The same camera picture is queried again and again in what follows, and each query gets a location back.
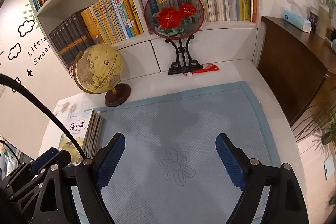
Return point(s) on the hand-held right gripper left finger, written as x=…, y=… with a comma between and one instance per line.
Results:
x=110, y=161

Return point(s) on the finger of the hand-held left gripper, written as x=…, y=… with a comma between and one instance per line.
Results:
x=43, y=161
x=65, y=158

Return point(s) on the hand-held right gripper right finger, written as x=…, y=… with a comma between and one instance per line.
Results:
x=231, y=158

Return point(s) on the stack of sorted books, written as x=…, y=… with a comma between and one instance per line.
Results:
x=78, y=124

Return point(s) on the leaf print tablecloth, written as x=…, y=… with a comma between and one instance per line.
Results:
x=275, y=121

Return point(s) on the blue quilted mat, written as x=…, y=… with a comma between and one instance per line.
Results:
x=183, y=113

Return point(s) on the yellow globe on wooden base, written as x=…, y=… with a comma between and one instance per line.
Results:
x=99, y=69

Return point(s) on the red tassel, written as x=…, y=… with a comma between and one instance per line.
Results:
x=207, y=67

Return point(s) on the light blue flat object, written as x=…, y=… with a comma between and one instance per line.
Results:
x=329, y=169

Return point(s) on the potted floor plant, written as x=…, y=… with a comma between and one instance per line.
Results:
x=328, y=134

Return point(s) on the brown wooden cabinet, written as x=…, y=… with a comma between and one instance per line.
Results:
x=294, y=69

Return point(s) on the white bookshelf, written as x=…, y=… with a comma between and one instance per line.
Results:
x=204, y=40

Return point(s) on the light blue tissue box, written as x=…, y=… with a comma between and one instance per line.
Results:
x=294, y=20

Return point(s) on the blue ceramic ornament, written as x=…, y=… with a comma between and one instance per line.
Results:
x=334, y=45

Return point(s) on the embroidered round fan on stand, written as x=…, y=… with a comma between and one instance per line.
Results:
x=173, y=14

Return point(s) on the small dark box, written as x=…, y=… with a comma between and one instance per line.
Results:
x=313, y=20

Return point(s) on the black cloud wall decals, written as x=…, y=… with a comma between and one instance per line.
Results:
x=29, y=72

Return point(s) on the green tree wall decal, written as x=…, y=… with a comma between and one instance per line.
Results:
x=29, y=12

